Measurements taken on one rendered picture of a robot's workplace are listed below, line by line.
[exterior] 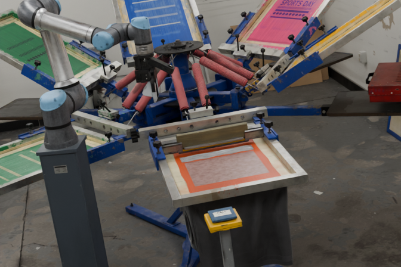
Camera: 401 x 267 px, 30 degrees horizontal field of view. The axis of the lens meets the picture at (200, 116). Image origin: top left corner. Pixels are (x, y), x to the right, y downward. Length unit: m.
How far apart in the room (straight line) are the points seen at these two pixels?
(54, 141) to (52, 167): 0.12
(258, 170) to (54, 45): 1.06
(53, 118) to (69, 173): 0.26
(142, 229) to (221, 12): 3.26
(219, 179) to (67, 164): 0.67
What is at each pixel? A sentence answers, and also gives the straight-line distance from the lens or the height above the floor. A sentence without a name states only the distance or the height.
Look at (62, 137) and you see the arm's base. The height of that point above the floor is 1.25.
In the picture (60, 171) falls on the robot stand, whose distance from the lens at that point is 3.33.
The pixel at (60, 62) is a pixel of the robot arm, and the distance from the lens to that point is 3.36.
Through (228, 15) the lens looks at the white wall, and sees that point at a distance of 7.84.
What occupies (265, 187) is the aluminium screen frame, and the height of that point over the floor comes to 0.97.
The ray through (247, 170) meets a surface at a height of 0.96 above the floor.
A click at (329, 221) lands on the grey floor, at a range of 5.00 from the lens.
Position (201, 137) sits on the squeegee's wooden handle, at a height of 1.03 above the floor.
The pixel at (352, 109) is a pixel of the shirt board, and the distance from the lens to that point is 4.10.
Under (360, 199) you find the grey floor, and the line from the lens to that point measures 5.28.
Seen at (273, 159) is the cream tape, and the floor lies 0.95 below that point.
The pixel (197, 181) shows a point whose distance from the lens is 3.34.
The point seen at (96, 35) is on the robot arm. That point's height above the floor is 1.69.
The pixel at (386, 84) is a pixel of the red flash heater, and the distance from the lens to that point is 3.96.
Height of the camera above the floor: 2.24
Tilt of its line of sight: 18 degrees down
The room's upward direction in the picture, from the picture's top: 8 degrees counter-clockwise
